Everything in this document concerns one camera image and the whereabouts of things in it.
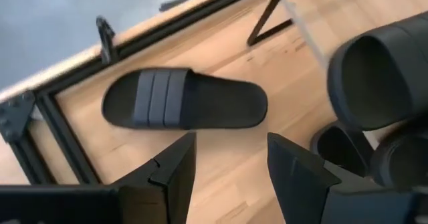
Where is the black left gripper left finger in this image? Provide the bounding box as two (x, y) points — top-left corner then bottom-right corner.
(112, 132), (197, 224)

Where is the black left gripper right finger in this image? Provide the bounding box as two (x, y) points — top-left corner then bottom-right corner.
(266, 132), (342, 224)

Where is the black rubber slide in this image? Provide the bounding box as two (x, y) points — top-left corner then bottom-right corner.
(101, 67), (269, 131)
(326, 11), (428, 132)
(309, 120), (375, 178)
(369, 116), (428, 190)

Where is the black table clamp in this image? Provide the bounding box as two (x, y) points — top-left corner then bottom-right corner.
(95, 15), (120, 64)

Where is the black aluminium table frame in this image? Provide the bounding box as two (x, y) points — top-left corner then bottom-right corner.
(0, 0), (275, 185)

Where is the wooden shelf with black frame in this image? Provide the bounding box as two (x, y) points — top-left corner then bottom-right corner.
(246, 0), (428, 171)

